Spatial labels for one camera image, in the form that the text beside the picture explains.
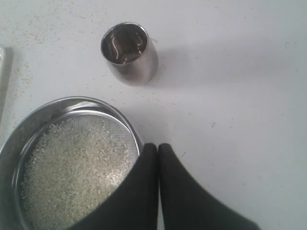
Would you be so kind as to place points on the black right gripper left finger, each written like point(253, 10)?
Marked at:
point(134, 204)

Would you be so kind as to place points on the white square plastic tray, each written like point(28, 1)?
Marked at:
point(6, 59)

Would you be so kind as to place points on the round stainless steel sieve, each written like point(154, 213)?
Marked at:
point(16, 150)

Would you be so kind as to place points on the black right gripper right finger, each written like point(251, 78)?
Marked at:
point(186, 205)

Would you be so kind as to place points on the white coarse grains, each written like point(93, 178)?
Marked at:
point(75, 166)

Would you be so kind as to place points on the stainless steel cup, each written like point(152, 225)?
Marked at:
point(130, 53)

